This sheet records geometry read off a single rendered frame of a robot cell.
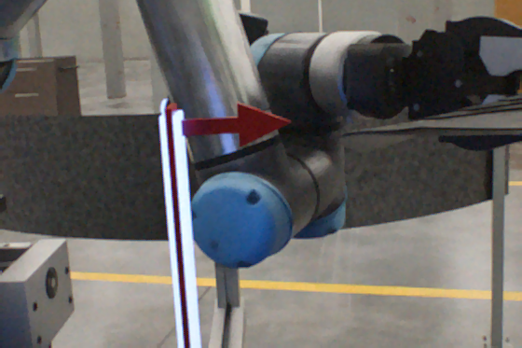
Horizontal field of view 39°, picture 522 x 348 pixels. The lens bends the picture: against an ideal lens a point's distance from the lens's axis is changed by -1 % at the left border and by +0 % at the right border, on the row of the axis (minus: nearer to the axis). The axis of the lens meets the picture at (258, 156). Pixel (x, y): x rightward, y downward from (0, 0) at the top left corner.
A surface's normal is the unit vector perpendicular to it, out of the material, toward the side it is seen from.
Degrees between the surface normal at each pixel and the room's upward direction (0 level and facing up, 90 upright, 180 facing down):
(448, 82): 84
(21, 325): 90
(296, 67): 76
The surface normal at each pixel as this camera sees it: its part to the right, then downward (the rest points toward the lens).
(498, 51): -0.80, 0.06
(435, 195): 0.42, 0.15
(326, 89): -0.77, 0.37
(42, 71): -0.21, 0.20
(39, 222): -0.44, 0.20
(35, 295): 1.00, -0.04
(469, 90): 0.60, 0.13
